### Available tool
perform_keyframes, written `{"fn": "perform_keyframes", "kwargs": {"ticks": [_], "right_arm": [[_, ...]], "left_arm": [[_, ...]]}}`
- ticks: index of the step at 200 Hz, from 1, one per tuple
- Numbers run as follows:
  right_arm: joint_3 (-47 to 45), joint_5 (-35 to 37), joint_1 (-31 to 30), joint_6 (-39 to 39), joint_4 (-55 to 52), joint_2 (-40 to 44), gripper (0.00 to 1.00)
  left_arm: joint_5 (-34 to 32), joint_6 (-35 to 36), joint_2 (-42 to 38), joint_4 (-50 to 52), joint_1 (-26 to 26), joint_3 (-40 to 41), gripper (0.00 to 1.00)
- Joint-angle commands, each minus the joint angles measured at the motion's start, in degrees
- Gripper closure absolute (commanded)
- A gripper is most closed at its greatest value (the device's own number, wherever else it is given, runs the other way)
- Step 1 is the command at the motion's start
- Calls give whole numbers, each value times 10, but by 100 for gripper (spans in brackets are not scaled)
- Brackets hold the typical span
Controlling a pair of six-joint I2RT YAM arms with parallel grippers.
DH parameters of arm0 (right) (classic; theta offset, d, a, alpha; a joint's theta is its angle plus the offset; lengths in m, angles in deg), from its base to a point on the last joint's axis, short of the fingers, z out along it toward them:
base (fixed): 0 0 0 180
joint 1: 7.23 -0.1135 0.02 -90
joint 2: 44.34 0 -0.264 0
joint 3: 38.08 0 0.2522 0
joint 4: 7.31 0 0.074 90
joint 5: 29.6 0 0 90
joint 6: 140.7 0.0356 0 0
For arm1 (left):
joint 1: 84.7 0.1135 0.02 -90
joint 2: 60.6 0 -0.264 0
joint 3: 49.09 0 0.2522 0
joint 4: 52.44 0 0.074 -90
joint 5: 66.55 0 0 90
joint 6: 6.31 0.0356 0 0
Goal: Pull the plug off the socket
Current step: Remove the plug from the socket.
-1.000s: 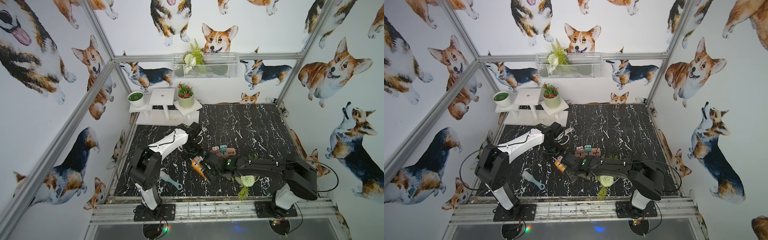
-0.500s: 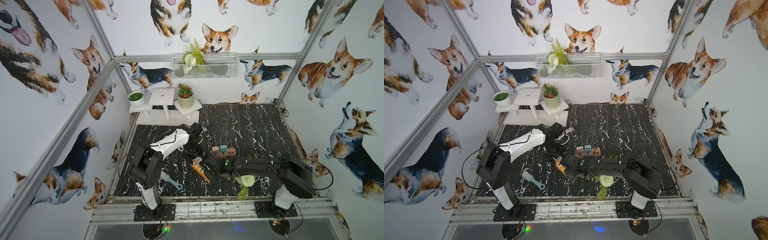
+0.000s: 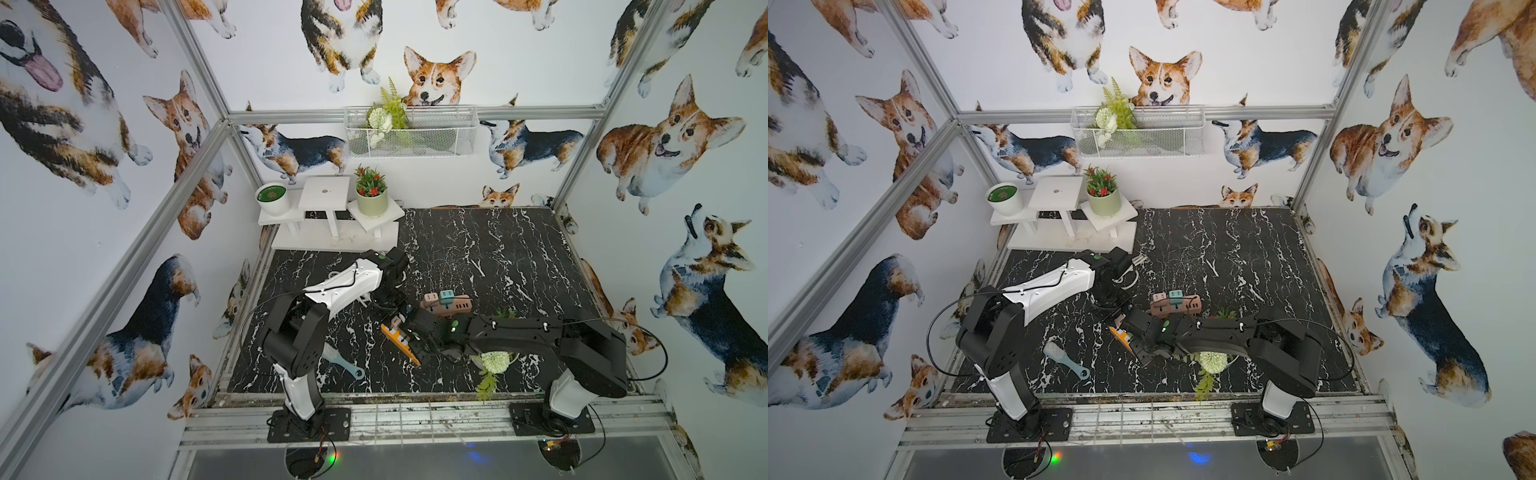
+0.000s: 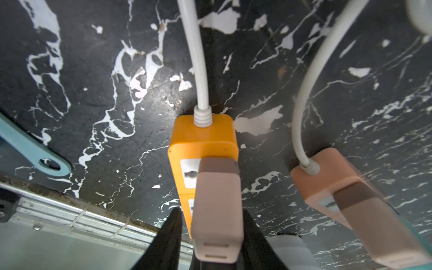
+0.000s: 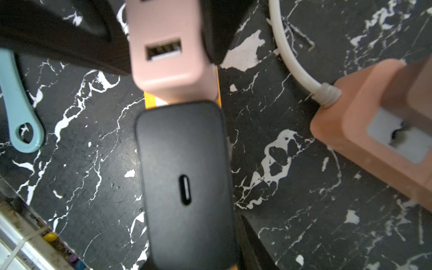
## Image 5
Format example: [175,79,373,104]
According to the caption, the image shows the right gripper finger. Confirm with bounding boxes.
[236,213,279,270]

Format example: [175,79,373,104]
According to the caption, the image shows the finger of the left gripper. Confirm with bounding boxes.
[200,0,253,65]
[1,1,131,75]

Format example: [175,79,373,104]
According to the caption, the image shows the pink charger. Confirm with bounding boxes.
[126,0,217,101]
[381,55,432,135]

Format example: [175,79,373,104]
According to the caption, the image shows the orange power strip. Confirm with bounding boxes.
[144,67,222,110]

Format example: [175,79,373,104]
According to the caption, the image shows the black charger plug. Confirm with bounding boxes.
[135,101,240,270]

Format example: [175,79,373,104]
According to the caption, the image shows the pink power strip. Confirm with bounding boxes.
[310,59,432,210]

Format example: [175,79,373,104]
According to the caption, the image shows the teal scrub brush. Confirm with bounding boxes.
[1,48,45,153]

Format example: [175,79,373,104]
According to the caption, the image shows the white coiled power cables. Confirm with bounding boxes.
[268,0,342,109]

